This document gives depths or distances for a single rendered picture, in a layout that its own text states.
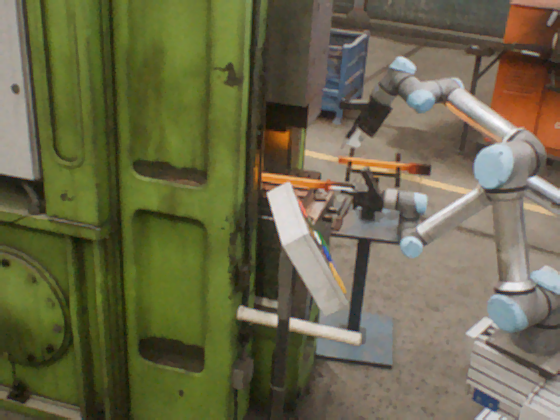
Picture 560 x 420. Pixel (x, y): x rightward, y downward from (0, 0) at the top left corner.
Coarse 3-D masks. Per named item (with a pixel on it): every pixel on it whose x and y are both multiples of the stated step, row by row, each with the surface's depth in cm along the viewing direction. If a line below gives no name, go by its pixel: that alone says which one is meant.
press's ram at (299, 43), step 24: (288, 0) 219; (312, 0) 217; (288, 24) 222; (312, 24) 221; (288, 48) 226; (312, 48) 227; (288, 72) 229; (312, 72) 233; (288, 96) 232; (312, 96) 240
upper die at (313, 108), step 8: (320, 96) 253; (272, 104) 241; (280, 104) 240; (288, 104) 239; (312, 104) 242; (320, 104) 255; (272, 112) 242; (280, 112) 241; (288, 112) 240; (296, 112) 239; (304, 112) 238; (312, 112) 244; (320, 112) 257; (272, 120) 243; (280, 120) 242; (288, 120) 241; (296, 120) 240; (304, 120) 240; (312, 120) 247; (304, 128) 241
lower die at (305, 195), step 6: (270, 174) 273; (276, 174) 273; (264, 180) 265; (270, 186) 263; (276, 186) 263; (294, 186) 262; (300, 186) 262; (300, 192) 260; (306, 192) 260; (312, 192) 270; (264, 198) 257; (300, 198) 257; (306, 198) 261; (264, 204) 258; (306, 204) 263
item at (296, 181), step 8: (264, 176) 266; (272, 176) 266; (280, 176) 266; (288, 176) 265; (296, 184) 263; (304, 184) 262; (312, 184) 261; (320, 184) 260; (328, 184) 259; (336, 184) 259; (344, 184) 258; (352, 184) 259
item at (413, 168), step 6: (342, 156) 305; (342, 162) 303; (354, 162) 303; (360, 162) 302; (366, 162) 302; (372, 162) 301; (378, 162) 302; (384, 162) 302; (390, 162) 302; (390, 168) 301; (402, 168) 300; (408, 168) 300; (414, 168) 300; (420, 168) 300; (426, 168) 299; (414, 174) 300; (420, 174) 300; (426, 174) 300
